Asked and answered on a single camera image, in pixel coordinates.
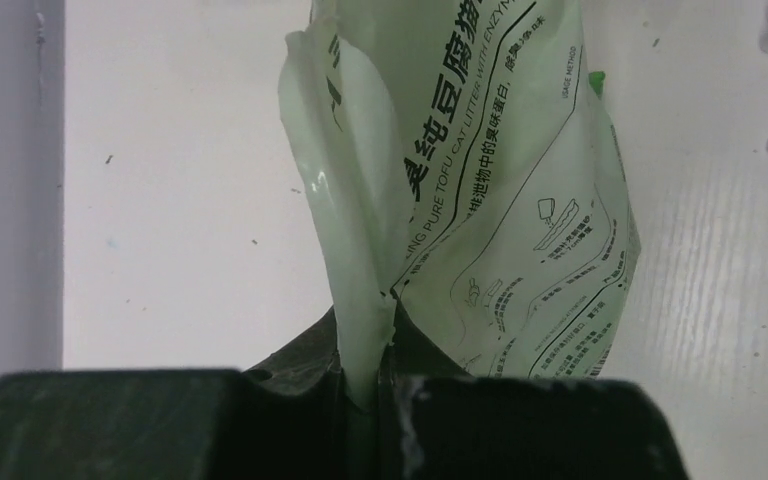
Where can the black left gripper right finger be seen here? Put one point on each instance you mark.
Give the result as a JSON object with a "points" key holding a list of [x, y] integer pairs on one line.
{"points": [[438, 422]]}

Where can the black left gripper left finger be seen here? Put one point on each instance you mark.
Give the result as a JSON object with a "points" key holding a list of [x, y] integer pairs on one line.
{"points": [[281, 419]]}

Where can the green cat litter bag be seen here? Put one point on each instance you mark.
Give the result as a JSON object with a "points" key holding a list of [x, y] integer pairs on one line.
{"points": [[459, 164]]}

